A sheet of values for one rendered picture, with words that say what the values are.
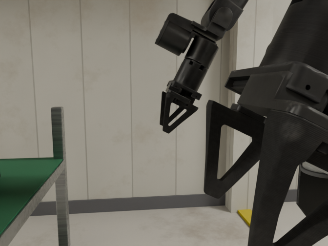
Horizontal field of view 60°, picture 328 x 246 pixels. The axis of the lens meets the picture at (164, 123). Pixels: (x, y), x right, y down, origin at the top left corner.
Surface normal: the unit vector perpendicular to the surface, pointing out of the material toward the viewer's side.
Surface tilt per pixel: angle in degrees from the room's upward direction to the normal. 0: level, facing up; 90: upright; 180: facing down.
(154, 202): 90
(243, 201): 90
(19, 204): 0
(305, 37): 71
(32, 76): 90
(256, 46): 90
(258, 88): 64
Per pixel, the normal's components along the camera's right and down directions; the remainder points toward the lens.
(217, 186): 0.08, 0.13
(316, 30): -0.50, -0.16
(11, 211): 0.00, -0.99
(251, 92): -0.90, -0.42
